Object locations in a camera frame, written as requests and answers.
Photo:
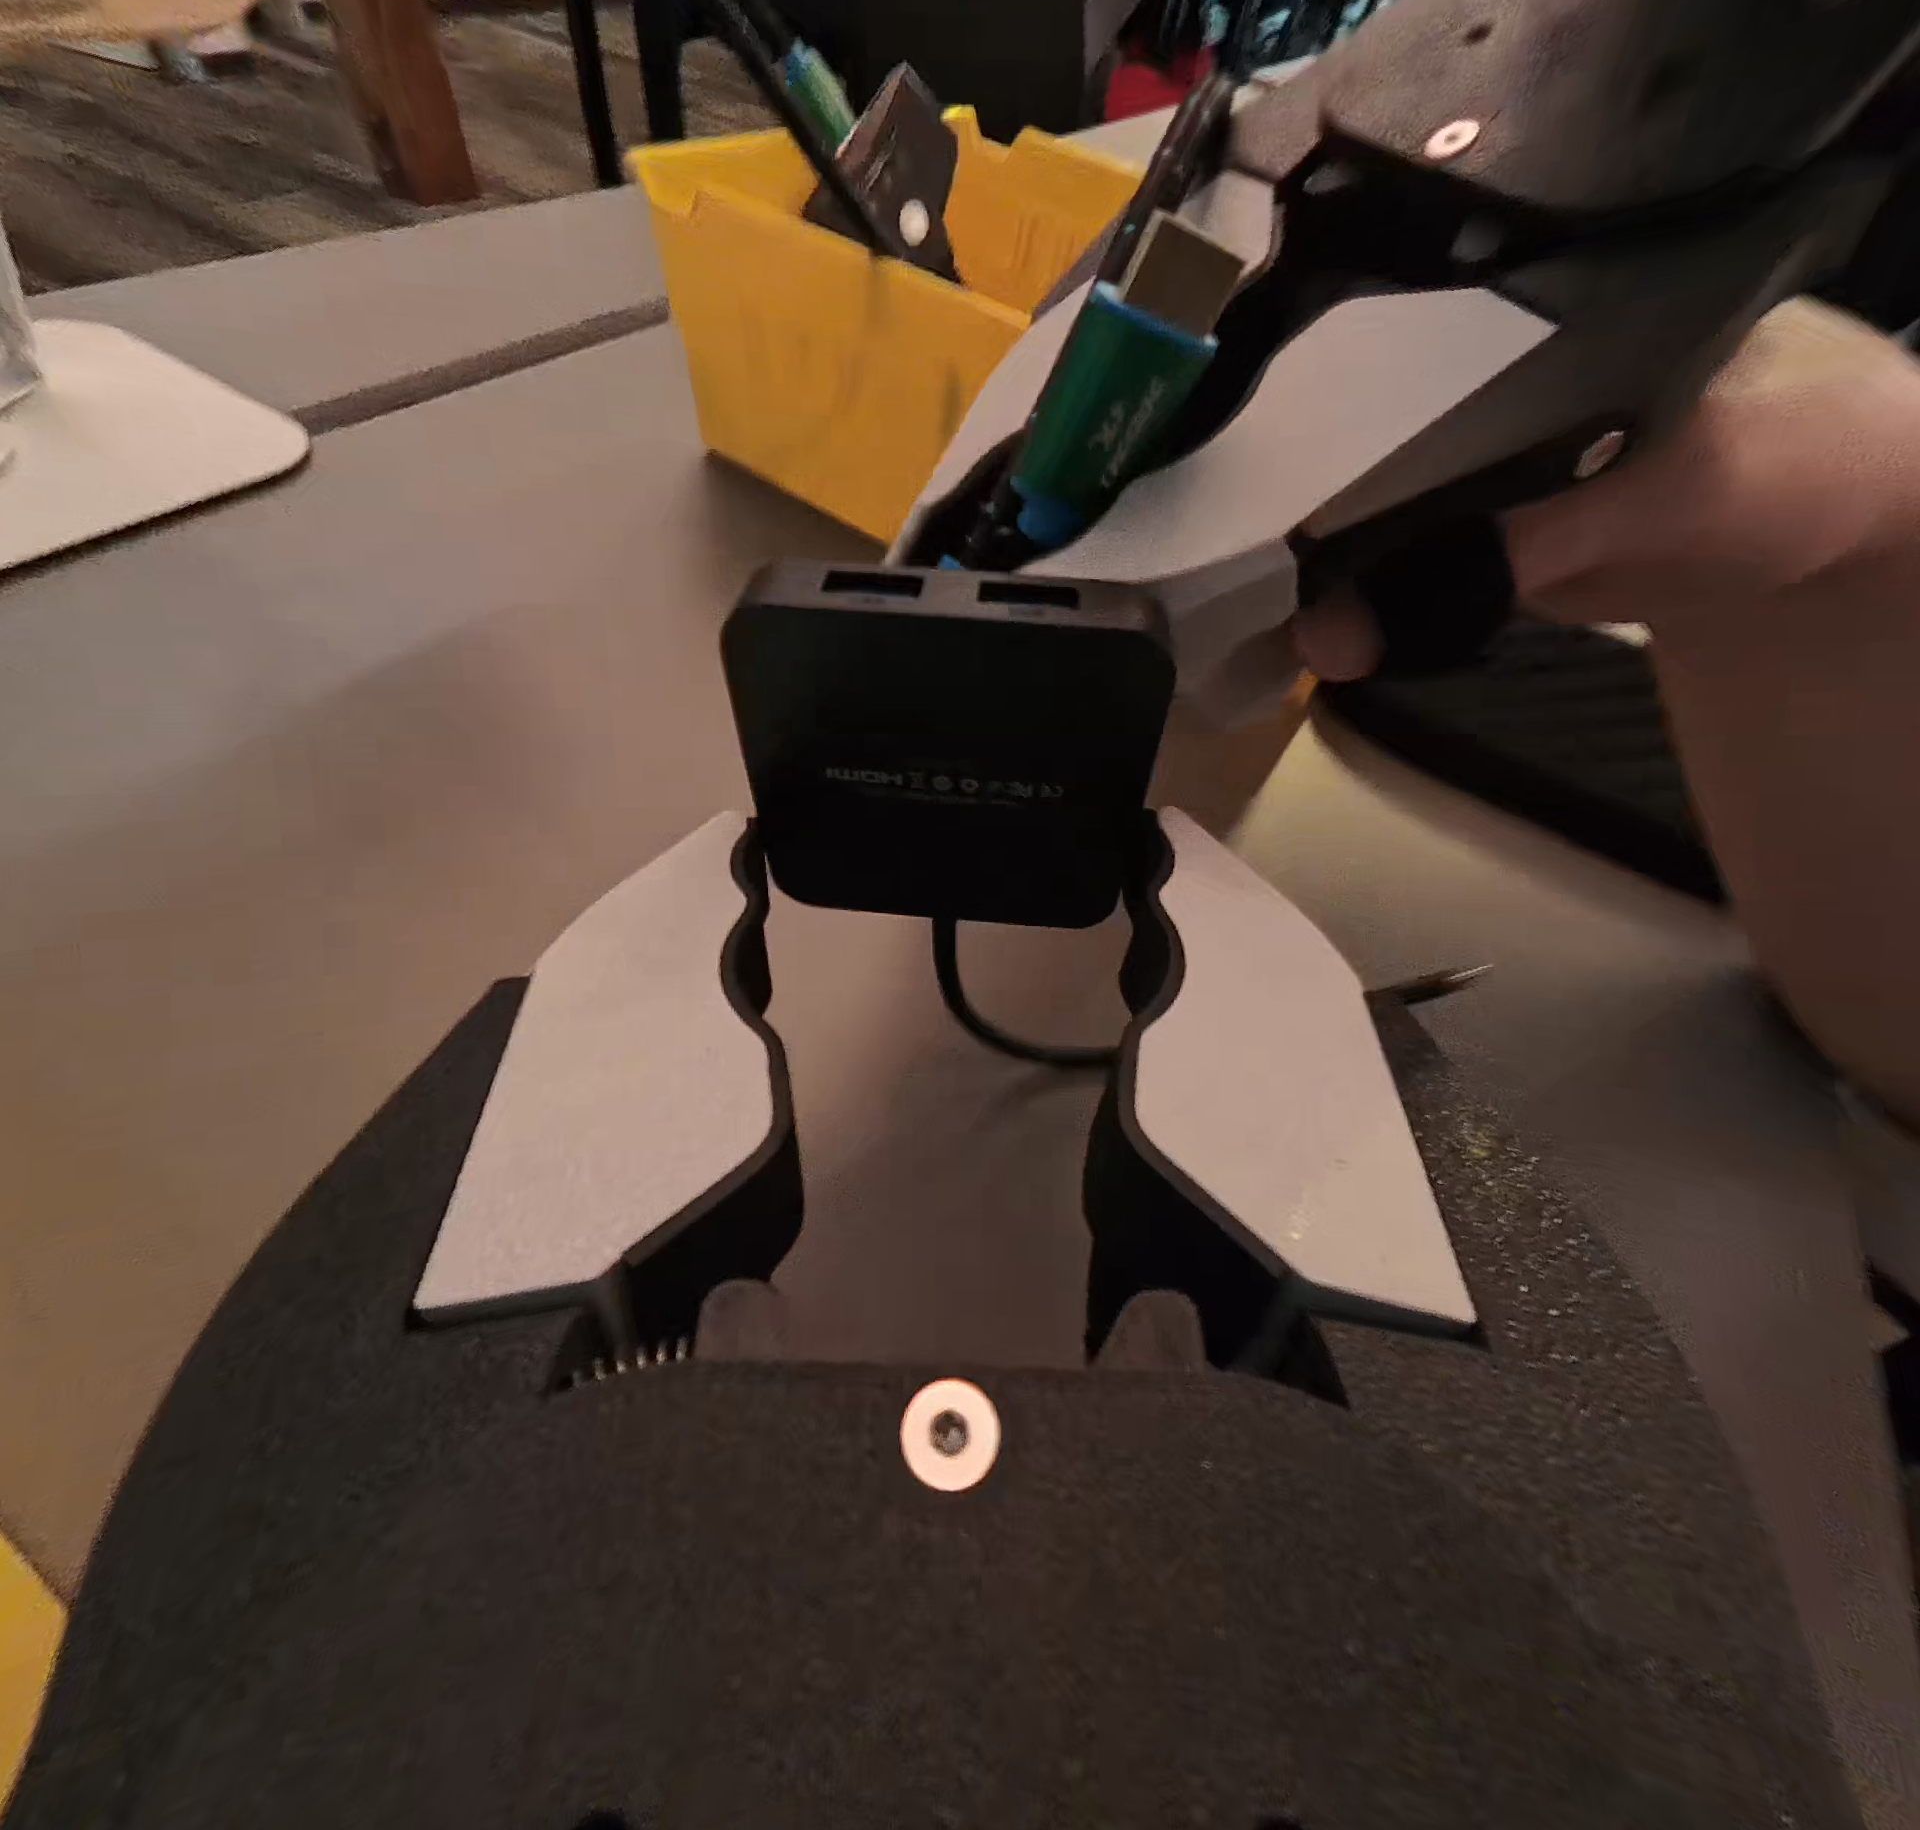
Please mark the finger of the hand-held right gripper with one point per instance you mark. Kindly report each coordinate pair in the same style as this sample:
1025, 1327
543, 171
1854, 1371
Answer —
1351, 405
982, 435

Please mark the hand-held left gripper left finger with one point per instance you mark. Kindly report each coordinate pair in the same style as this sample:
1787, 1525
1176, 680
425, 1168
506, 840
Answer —
630, 1111

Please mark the white board stand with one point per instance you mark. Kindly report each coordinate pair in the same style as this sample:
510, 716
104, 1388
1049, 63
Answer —
136, 421

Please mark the black metal desk frame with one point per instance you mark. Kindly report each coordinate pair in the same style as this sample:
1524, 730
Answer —
585, 45

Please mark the wooden post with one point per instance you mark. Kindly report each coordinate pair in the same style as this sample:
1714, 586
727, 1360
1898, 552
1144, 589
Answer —
391, 61

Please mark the black quilted pad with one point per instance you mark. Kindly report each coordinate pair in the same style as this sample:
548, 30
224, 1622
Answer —
1560, 750

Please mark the red cloth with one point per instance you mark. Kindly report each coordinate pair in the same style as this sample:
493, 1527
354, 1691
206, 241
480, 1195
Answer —
1161, 82

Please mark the yellow plastic bin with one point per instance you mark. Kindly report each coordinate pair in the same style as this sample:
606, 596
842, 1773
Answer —
810, 360
27, 1650

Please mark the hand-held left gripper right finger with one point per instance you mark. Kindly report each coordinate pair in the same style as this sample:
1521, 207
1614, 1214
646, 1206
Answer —
1276, 1111

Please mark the person's right hand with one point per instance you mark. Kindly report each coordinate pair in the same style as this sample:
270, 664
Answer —
1771, 481

